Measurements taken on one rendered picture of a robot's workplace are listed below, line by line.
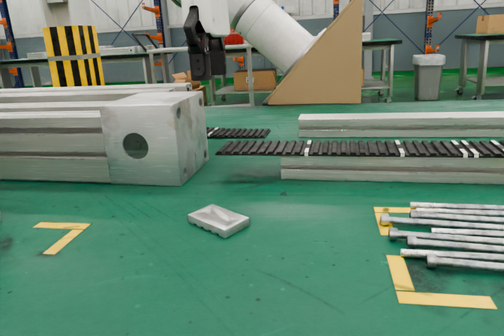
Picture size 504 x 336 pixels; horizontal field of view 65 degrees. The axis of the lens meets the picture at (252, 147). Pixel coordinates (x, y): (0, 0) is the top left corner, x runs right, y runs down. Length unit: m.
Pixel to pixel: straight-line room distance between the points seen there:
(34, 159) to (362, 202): 0.39
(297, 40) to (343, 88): 0.18
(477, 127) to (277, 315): 0.48
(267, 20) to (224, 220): 0.74
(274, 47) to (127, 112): 0.62
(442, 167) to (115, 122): 0.36
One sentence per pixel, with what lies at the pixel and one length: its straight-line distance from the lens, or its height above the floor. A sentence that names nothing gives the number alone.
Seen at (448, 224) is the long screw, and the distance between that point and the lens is 0.36.
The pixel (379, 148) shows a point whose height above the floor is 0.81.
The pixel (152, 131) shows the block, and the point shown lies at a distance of 0.46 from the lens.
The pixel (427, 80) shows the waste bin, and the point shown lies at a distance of 5.53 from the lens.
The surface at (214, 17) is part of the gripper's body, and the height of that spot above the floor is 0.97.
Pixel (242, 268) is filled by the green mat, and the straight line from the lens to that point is 0.30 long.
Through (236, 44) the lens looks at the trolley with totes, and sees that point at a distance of 3.54.
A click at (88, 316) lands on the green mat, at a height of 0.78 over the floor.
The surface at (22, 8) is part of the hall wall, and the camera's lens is 10.43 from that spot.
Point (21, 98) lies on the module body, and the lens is 0.81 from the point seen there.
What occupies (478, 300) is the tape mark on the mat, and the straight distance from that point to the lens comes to 0.29.
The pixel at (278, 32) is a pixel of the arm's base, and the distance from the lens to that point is 1.02.
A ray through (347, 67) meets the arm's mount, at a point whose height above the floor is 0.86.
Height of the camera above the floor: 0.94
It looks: 16 degrees down
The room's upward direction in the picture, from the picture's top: 3 degrees counter-clockwise
